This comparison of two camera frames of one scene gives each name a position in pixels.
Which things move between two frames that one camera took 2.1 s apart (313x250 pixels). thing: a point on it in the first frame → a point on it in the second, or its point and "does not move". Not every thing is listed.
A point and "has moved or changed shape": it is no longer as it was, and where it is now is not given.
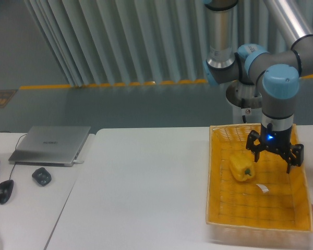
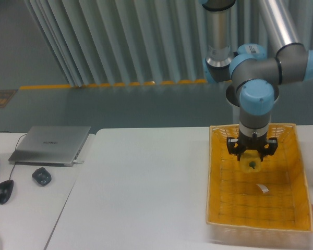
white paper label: x=263 y=188 does not move
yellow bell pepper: x=242 y=166 has moved or changed shape
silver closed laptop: x=50 y=146 does not move
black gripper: x=279 y=141 → x=237 y=146
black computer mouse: x=3 y=191 does not move
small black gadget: x=41 y=176 does not move
